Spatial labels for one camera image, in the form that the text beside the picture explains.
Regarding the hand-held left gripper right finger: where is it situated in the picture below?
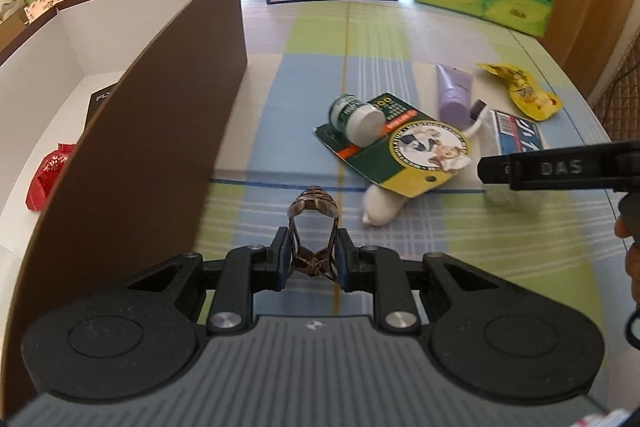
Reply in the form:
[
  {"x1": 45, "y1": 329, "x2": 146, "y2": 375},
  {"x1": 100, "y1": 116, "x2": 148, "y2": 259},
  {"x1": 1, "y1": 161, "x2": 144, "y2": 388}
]
[{"x1": 335, "y1": 227, "x2": 507, "y2": 335}]

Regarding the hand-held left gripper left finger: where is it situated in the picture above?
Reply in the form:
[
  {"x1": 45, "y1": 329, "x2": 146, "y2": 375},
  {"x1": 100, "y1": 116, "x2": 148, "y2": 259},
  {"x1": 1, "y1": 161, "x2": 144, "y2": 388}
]
[{"x1": 115, "y1": 227, "x2": 293, "y2": 335}]

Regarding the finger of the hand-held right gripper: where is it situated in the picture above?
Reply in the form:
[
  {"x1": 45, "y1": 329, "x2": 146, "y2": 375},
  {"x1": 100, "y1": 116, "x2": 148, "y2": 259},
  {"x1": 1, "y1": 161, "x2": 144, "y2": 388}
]
[{"x1": 477, "y1": 139, "x2": 640, "y2": 185}]

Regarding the blue and white small box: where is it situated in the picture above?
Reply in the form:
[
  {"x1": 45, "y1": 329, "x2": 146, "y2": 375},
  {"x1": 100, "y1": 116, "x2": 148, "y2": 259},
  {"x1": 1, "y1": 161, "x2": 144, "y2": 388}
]
[{"x1": 482, "y1": 108, "x2": 549, "y2": 208}]

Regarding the brown striped hair claw clip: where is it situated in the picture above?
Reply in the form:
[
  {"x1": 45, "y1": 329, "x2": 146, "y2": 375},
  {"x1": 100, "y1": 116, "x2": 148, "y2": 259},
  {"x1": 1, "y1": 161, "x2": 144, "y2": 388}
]
[{"x1": 287, "y1": 185, "x2": 342, "y2": 279}]

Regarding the yellow snack packet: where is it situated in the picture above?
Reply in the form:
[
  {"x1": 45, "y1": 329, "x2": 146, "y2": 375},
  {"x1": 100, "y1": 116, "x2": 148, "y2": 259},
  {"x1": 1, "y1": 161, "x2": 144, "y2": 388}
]
[{"x1": 476, "y1": 63, "x2": 560, "y2": 122}]

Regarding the purple cosmetic tube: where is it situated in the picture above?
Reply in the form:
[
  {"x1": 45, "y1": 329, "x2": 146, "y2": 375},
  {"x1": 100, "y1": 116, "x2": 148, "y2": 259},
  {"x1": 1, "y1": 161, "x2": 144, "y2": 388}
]
[{"x1": 436, "y1": 63, "x2": 475, "y2": 130}]

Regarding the brown cardboard storage box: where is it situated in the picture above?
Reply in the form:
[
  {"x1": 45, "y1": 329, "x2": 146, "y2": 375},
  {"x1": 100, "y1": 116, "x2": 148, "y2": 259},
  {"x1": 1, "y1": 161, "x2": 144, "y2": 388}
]
[{"x1": 0, "y1": 0, "x2": 249, "y2": 413}]

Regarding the black product box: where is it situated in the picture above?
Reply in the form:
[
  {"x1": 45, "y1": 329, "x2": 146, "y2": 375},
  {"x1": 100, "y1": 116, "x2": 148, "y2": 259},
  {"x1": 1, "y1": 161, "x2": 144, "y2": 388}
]
[{"x1": 84, "y1": 82, "x2": 122, "y2": 134}]

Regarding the red snack packet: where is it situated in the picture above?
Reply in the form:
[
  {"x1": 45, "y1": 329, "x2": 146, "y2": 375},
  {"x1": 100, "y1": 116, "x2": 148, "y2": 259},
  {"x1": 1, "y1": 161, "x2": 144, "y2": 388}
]
[{"x1": 26, "y1": 143, "x2": 77, "y2": 211}]

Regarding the person's right hand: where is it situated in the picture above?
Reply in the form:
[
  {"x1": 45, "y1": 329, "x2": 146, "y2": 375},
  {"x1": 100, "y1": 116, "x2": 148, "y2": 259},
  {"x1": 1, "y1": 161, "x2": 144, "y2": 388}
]
[{"x1": 615, "y1": 218, "x2": 640, "y2": 304}]

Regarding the green card packet round badge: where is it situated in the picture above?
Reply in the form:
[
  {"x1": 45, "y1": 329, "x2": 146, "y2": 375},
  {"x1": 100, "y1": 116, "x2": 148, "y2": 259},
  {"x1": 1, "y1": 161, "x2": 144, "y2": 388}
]
[{"x1": 314, "y1": 93, "x2": 473, "y2": 198}]

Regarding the brown quilted chair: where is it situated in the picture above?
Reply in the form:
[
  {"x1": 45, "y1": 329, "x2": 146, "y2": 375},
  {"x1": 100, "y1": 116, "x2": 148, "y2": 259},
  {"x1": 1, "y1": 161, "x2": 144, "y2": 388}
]
[{"x1": 595, "y1": 37, "x2": 640, "y2": 142}]

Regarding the green and white medicine bottle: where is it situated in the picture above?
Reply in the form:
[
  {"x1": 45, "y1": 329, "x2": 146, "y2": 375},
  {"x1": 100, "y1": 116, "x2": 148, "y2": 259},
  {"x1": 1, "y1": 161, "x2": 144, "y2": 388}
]
[{"x1": 328, "y1": 93, "x2": 386, "y2": 146}]

